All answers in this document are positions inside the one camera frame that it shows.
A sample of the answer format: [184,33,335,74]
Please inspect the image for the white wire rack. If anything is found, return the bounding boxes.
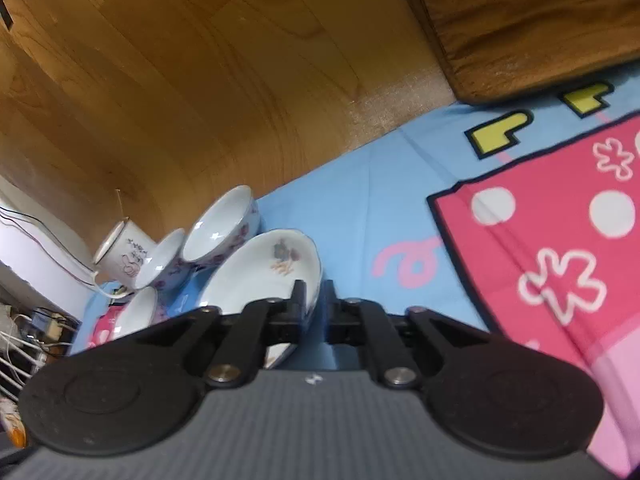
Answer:
[0,317,48,403]

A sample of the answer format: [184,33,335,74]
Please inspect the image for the white floral plate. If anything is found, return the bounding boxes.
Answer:
[197,229,323,371]

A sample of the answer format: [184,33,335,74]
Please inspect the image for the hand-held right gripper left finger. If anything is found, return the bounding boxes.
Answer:
[132,279,308,390]

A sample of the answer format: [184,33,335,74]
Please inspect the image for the thin dark cable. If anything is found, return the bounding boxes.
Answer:
[0,206,98,281]

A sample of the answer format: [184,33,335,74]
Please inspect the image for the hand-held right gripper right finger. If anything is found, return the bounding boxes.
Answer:
[324,279,493,390]

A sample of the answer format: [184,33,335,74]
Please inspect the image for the brown cushion mat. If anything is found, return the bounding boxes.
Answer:
[400,0,640,106]

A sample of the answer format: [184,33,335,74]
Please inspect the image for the blue cartoon printed blanket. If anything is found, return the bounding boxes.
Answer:
[70,60,640,480]

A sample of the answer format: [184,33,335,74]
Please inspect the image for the white printed mug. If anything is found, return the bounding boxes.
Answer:
[92,217,157,281]

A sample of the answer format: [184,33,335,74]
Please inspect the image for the white floral bowl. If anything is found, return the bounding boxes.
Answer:
[181,185,261,267]
[134,228,193,292]
[116,286,168,338]

